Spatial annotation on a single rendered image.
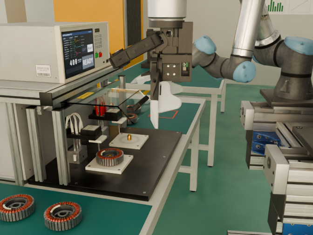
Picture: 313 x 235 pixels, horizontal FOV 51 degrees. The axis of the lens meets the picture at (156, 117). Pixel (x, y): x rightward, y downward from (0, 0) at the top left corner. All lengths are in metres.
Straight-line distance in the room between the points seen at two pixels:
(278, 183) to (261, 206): 1.66
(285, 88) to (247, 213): 1.29
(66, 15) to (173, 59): 4.68
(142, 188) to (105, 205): 0.14
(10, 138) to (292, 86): 1.08
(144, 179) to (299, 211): 0.55
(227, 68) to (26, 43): 0.73
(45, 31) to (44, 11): 6.42
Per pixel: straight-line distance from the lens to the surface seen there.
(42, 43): 1.26
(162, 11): 0.62
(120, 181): 1.23
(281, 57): 1.40
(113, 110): 1.54
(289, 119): 1.41
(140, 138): 1.58
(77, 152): 1.36
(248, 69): 1.16
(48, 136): 1.40
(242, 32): 1.17
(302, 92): 1.39
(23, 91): 1.17
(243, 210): 2.52
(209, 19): 6.48
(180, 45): 0.64
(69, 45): 1.27
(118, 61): 0.66
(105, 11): 5.00
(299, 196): 0.97
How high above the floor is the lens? 1.37
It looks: 18 degrees down
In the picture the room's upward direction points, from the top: straight up
